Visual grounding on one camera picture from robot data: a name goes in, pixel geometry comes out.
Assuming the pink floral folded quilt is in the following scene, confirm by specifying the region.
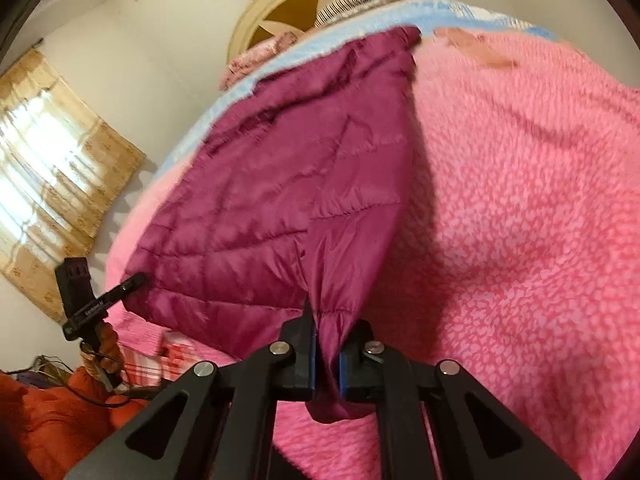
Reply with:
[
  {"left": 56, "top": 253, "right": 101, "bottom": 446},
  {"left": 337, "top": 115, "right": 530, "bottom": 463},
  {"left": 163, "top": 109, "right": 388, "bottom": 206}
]
[{"left": 220, "top": 30, "right": 307, "bottom": 92}]

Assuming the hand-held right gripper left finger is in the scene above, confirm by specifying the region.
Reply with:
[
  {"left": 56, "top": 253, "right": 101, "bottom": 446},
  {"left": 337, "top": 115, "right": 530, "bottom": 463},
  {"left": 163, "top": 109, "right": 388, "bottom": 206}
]
[{"left": 64, "top": 297, "right": 321, "bottom": 480}]

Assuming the pink and blue printed blanket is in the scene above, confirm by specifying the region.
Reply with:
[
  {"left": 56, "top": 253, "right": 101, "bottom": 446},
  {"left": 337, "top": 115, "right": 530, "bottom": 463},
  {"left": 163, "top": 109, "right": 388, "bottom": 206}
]
[{"left": 104, "top": 0, "right": 640, "bottom": 480}]

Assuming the magenta puffer jacket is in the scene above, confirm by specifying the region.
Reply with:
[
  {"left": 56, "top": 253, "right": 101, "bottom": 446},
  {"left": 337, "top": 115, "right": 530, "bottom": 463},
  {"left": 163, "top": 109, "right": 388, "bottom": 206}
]
[{"left": 122, "top": 25, "right": 424, "bottom": 424}]

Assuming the striped pillow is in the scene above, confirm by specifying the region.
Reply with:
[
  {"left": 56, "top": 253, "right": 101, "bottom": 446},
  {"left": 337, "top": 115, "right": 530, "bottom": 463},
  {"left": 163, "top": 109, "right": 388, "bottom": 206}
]
[{"left": 315, "top": 0, "right": 407, "bottom": 29}]

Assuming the person's left hand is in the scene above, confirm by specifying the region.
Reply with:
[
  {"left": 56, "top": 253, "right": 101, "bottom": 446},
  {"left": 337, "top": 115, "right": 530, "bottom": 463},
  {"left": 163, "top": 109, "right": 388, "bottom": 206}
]
[{"left": 82, "top": 319, "right": 124, "bottom": 392}]

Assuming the black cable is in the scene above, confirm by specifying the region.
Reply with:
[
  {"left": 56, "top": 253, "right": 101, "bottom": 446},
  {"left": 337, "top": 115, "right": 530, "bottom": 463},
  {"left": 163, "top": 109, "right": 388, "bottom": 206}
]
[{"left": 82, "top": 342, "right": 168, "bottom": 409}]

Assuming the cream wooden bed headboard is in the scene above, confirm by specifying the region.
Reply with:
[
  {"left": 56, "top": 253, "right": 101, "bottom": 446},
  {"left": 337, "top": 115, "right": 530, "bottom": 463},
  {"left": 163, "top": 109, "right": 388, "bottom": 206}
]
[{"left": 227, "top": 0, "right": 442, "bottom": 62}]

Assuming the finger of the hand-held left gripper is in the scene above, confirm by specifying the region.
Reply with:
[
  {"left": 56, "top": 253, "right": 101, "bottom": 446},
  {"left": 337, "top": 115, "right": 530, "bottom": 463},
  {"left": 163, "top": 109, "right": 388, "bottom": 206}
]
[{"left": 80, "top": 272, "right": 147, "bottom": 322}]

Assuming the person's orange clothing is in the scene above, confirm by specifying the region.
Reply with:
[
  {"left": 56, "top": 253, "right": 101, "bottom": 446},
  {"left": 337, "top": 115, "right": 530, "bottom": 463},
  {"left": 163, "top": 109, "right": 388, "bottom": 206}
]
[{"left": 0, "top": 360, "right": 166, "bottom": 480}]

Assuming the pink plaid bed sheet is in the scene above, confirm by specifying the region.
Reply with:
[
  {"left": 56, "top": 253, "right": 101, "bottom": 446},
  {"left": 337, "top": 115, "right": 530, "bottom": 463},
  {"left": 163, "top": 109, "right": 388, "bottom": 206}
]
[{"left": 117, "top": 327, "right": 202, "bottom": 387}]

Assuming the beige floral side curtain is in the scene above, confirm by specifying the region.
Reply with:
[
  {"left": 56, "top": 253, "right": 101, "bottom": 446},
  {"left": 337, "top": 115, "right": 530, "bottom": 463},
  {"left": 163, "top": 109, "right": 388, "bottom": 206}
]
[{"left": 0, "top": 49, "right": 147, "bottom": 322}]

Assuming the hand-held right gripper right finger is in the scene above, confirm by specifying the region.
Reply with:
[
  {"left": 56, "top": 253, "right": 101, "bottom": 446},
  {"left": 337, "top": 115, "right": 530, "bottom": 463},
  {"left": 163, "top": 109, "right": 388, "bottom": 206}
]
[{"left": 339, "top": 319, "right": 583, "bottom": 480}]

